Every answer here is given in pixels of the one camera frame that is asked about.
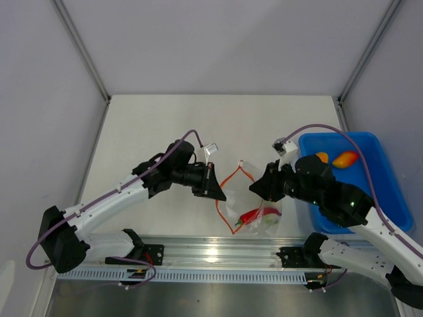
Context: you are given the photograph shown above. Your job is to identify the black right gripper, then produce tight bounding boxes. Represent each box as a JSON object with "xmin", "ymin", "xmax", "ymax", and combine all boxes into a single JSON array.
[{"xmin": 249, "ymin": 159, "xmax": 321, "ymax": 205}]

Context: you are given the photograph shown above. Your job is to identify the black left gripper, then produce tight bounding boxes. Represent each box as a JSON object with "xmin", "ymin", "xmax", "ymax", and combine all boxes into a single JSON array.
[{"xmin": 172, "ymin": 161, "xmax": 226, "ymax": 201}]

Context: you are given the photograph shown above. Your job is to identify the red chili pepper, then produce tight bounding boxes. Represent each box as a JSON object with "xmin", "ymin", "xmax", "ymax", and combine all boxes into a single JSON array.
[{"xmin": 235, "ymin": 207, "xmax": 282, "ymax": 226}]

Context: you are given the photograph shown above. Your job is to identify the clear zip bag red zipper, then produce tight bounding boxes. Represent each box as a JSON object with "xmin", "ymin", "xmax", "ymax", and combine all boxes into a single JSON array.
[{"xmin": 215, "ymin": 160, "xmax": 282, "ymax": 236}]

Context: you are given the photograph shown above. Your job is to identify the white cauliflower green leaves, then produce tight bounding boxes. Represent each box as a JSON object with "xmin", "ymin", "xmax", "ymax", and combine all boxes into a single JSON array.
[{"xmin": 262, "ymin": 214, "xmax": 280, "ymax": 227}]

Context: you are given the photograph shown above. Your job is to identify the orange yellow mango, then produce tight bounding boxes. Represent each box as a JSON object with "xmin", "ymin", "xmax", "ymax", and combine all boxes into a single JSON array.
[{"xmin": 315, "ymin": 152, "xmax": 329, "ymax": 164}]

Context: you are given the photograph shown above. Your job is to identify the red orange mango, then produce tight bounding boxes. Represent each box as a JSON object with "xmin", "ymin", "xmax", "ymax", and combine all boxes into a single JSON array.
[{"xmin": 332, "ymin": 151, "xmax": 360, "ymax": 169}]

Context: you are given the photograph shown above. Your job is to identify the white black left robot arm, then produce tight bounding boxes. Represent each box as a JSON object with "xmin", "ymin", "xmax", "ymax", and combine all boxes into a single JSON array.
[{"xmin": 38, "ymin": 140, "xmax": 226, "ymax": 273}]

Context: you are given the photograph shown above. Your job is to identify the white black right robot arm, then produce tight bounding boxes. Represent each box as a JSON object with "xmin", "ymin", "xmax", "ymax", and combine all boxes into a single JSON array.
[{"xmin": 249, "ymin": 155, "xmax": 422, "ymax": 309}]

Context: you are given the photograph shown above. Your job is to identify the blue plastic bin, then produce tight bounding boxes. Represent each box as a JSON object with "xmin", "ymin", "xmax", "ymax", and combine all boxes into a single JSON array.
[{"xmin": 299, "ymin": 132, "xmax": 415, "ymax": 233}]

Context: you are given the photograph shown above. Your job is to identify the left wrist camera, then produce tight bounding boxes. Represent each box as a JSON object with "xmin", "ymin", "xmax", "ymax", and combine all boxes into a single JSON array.
[{"xmin": 200, "ymin": 143, "xmax": 219, "ymax": 164}]

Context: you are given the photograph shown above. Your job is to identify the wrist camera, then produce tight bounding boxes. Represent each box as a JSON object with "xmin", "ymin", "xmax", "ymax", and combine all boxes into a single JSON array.
[
  {"xmin": 200, "ymin": 143, "xmax": 219, "ymax": 164},
  {"xmin": 272, "ymin": 139, "xmax": 298, "ymax": 168}
]

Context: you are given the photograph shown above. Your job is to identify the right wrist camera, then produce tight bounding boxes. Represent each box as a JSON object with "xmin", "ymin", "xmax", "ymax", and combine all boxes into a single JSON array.
[{"xmin": 272, "ymin": 139, "xmax": 298, "ymax": 168}]

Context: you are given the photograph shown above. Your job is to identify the aluminium mounting rail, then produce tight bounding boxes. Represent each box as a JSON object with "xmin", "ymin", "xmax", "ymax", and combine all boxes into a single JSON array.
[{"xmin": 44, "ymin": 234, "xmax": 404, "ymax": 272}]

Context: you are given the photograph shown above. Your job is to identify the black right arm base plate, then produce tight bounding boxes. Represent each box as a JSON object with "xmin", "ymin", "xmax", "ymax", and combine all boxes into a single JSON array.
[{"xmin": 276, "ymin": 246, "xmax": 340, "ymax": 269}]

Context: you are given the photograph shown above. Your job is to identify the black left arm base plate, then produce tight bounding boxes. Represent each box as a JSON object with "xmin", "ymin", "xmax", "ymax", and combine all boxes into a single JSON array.
[{"xmin": 105, "ymin": 244, "xmax": 165, "ymax": 266}]

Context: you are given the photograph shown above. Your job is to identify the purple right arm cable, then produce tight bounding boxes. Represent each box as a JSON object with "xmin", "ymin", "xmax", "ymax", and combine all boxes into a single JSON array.
[{"xmin": 280, "ymin": 123, "xmax": 423, "ymax": 260}]

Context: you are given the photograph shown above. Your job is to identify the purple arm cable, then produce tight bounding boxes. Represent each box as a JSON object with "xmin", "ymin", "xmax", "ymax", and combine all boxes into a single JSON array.
[
  {"xmin": 280, "ymin": 123, "xmax": 423, "ymax": 260},
  {"xmin": 25, "ymin": 129, "xmax": 204, "ymax": 270}
]

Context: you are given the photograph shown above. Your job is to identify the white slotted cable duct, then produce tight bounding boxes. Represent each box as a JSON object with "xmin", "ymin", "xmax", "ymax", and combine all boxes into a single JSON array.
[{"xmin": 58, "ymin": 267, "xmax": 307, "ymax": 285}]

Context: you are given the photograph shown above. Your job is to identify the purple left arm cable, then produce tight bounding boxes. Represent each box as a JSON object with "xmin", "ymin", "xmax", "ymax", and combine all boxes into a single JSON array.
[{"xmin": 25, "ymin": 129, "xmax": 204, "ymax": 270}]

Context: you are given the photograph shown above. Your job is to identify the left aluminium frame post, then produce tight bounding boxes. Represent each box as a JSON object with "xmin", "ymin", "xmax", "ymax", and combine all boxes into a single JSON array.
[{"xmin": 50, "ymin": 0, "xmax": 111, "ymax": 104}]

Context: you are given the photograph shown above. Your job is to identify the aluminium frame post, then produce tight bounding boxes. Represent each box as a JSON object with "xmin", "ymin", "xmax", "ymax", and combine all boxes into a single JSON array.
[
  {"xmin": 337, "ymin": 0, "xmax": 405, "ymax": 107},
  {"xmin": 50, "ymin": 0, "xmax": 111, "ymax": 104}
]

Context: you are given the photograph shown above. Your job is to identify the right aluminium frame post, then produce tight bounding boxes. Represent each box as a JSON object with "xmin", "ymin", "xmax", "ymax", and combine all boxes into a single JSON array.
[{"xmin": 337, "ymin": 0, "xmax": 405, "ymax": 107}]

